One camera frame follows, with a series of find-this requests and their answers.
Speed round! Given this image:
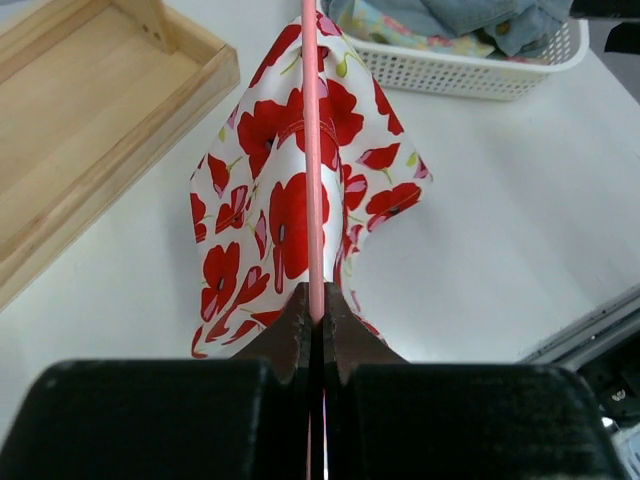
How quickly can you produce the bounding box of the pastel floral folded cloth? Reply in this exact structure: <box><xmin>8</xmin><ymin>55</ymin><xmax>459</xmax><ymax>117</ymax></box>
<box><xmin>332</xmin><ymin>1</ymin><xmax>527</xmax><ymax>62</ymax></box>

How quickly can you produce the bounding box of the white perforated laundry basket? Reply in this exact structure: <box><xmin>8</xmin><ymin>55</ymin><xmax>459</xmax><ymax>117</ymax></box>
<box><xmin>336</xmin><ymin>15</ymin><xmax>589</xmax><ymax>101</ymax></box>

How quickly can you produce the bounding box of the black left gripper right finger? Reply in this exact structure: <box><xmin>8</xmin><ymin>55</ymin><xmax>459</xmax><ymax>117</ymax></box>
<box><xmin>323</xmin><ymin>283</ymin><xmax>625</xmax><ymax>479</ymax></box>

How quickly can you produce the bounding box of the wooden clothes rack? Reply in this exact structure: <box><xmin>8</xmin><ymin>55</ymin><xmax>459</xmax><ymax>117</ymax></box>
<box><xmin>1</xmin><ymin>1</ymin><xmax>240</xmax><ymax>303</ymax></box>

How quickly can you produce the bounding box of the blue denim garment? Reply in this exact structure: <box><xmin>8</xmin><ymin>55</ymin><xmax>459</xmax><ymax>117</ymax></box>
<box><xmin>322</xmin><ymin>0</ymin><xmax>572</xmax><ymax>58</ymax></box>

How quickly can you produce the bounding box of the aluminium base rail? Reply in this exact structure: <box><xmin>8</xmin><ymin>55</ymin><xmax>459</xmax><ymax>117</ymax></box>
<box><xmin>517</xmin><ymin>284</ymin><xmax>640</xmax><ymax>436</ymax></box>

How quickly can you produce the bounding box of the red poppy print skirt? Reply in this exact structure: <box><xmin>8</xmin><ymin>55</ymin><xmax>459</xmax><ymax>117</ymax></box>
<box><xmin>190</xmin><ymin>14</ymin><xmax>431</xmax><ymax>359</ymax></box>

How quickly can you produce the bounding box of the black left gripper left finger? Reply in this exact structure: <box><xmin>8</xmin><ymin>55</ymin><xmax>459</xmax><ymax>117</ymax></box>
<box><xmin>1</xmin><ymin>284</ymin><xmax>313</xmax><ymax>479</ymax></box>

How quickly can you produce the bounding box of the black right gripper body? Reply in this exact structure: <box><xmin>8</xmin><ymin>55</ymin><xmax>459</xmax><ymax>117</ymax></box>
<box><xmin>570</xmin><ymin>0</ymin><xmax>639</xmax><ymax>53</ymax></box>

